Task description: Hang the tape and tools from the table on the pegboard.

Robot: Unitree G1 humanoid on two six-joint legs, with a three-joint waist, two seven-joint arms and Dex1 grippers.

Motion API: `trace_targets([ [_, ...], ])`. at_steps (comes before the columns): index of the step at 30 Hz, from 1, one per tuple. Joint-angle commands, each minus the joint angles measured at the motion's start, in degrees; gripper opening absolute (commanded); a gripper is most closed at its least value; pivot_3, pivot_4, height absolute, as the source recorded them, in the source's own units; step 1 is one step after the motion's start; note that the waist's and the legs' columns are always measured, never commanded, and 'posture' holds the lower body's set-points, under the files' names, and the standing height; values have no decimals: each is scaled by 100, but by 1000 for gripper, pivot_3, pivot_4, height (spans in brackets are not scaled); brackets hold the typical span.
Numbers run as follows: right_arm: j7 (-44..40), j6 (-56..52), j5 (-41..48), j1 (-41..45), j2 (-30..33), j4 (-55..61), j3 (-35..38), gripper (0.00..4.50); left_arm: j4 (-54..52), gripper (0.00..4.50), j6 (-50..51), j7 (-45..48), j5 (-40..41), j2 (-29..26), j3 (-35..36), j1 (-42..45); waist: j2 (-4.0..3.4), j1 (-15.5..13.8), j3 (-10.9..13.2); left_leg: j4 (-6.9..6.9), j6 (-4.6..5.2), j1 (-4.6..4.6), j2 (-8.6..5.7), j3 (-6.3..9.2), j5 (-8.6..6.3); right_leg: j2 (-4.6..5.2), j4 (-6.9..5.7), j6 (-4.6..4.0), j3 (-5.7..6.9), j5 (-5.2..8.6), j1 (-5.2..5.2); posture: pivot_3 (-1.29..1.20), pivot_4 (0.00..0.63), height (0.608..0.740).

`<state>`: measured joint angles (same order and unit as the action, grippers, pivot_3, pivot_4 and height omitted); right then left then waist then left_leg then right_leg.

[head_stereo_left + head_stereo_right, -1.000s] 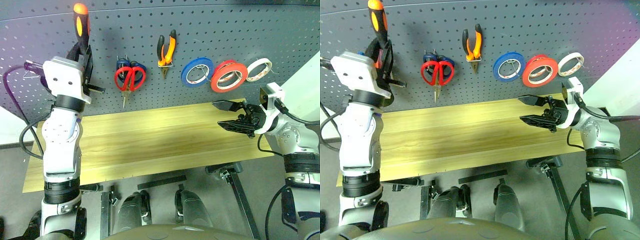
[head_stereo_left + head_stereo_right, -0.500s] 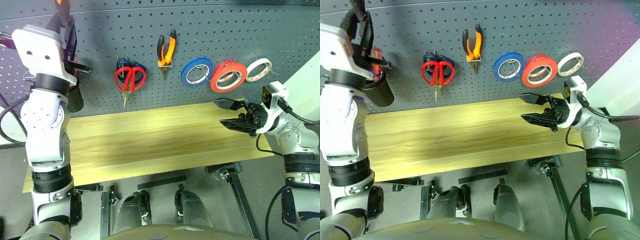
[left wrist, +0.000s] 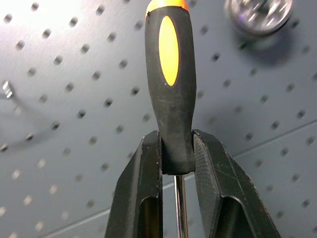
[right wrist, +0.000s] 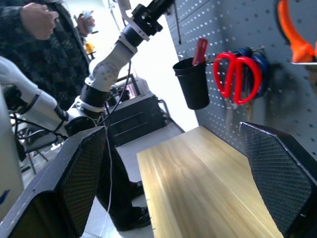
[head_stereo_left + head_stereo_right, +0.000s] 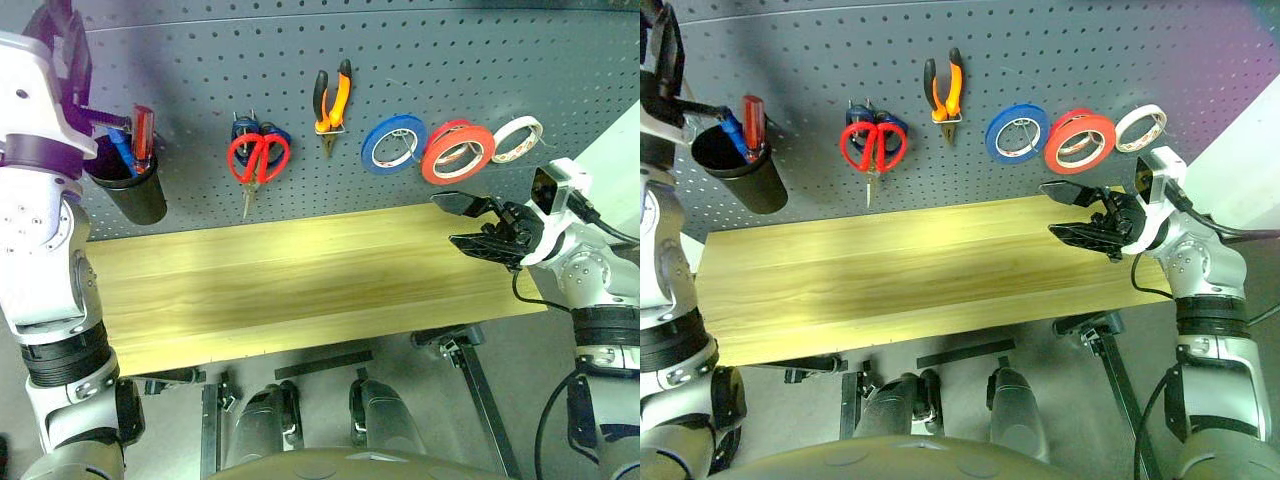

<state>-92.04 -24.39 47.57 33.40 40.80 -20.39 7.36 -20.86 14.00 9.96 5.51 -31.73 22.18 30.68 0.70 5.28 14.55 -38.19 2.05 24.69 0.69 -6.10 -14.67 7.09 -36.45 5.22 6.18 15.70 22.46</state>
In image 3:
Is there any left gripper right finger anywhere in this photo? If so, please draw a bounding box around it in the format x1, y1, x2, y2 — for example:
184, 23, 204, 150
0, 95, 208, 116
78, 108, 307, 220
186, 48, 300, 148
192, 128, 282, 238

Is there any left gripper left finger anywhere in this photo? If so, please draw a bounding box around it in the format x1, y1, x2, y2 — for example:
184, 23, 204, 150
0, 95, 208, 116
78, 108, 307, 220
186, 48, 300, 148
104, 130, 164, 238

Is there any black orange screwdriver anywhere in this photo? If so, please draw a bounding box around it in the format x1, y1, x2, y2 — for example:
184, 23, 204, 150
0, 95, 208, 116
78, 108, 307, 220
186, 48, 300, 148
145, 0, 198, 238

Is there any grey metal pegboard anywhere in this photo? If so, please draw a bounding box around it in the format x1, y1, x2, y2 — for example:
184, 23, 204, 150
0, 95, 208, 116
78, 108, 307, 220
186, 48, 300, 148
0, 0, 317, 238

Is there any round silver metal fitting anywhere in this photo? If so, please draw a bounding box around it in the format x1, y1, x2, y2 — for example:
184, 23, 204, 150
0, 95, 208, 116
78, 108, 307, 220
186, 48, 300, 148
224, 0, 294, 40

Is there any silver wire pegboard hook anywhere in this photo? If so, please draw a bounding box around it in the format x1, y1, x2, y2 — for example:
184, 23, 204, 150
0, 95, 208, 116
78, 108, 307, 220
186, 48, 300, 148
0, 79, 59, 152

